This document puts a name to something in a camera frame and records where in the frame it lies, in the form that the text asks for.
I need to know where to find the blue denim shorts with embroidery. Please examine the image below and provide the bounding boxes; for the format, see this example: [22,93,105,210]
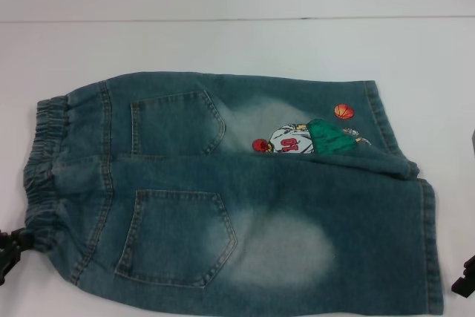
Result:
[16,70,445,317]

